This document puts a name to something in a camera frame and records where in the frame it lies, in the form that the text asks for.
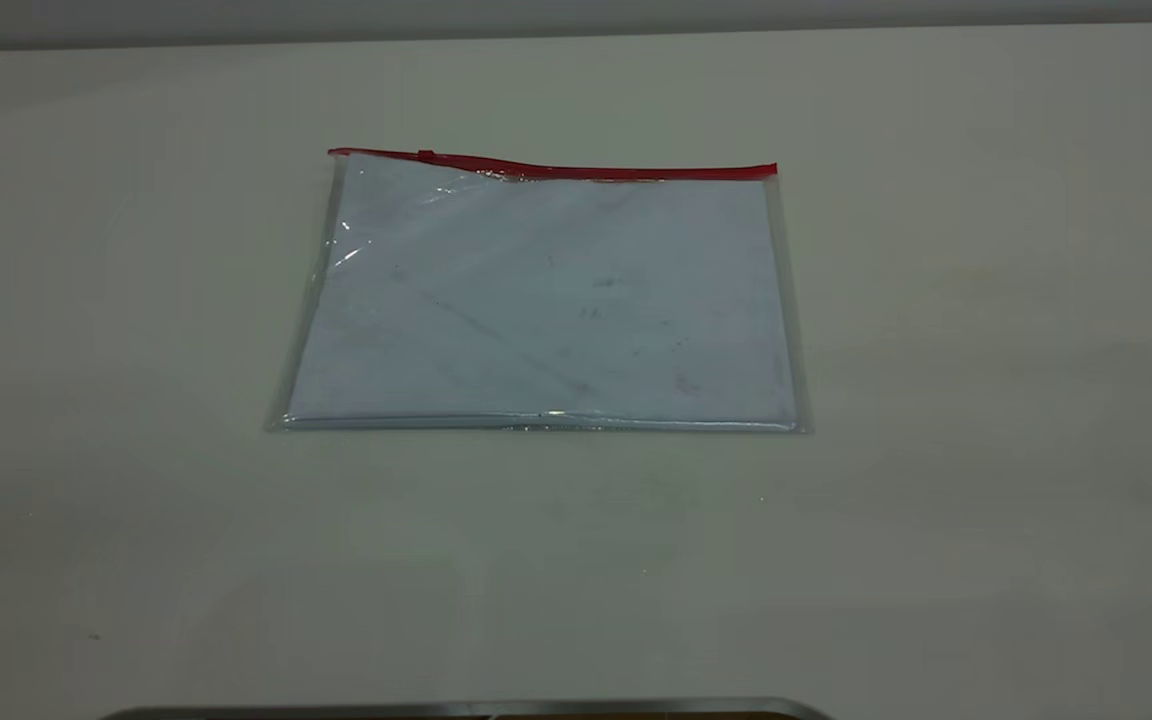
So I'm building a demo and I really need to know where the clear plastic bag red zip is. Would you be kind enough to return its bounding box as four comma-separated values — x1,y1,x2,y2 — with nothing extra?
264,147,814,435

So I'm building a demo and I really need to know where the grey metal bar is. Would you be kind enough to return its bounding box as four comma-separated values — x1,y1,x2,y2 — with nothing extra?
101,697,832,720

